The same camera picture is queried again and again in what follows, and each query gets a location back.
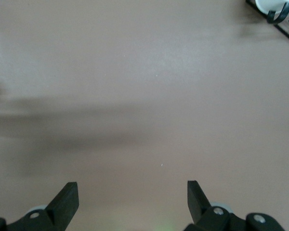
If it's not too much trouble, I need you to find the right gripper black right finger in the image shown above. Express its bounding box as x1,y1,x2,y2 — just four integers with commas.
184,180,286,231

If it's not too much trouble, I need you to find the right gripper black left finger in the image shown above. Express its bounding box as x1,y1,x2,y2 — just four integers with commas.
0,182,79,231

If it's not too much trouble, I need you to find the white bowl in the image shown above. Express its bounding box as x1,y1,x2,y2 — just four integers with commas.
254,0,286,13

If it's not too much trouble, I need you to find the black wire rack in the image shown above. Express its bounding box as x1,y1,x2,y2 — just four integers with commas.
245,0,289,48

